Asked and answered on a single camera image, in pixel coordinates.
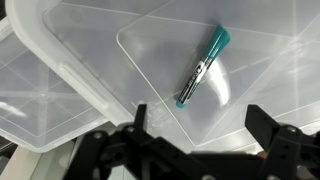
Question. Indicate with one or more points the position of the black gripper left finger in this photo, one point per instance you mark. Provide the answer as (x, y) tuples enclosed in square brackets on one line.
[(140, 118)]

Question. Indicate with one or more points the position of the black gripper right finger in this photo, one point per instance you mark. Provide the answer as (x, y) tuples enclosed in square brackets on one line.
[(261, 128)]

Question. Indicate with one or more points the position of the teal capped marker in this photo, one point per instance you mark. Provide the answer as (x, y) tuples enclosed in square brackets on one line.
[(203, 66)]

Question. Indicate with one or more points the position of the large clear plastic bin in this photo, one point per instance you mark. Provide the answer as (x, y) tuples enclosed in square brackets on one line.
[(160, 50)]

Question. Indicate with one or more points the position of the small clear plastic bin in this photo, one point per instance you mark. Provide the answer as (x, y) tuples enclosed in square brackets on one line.
[(43, 110)]

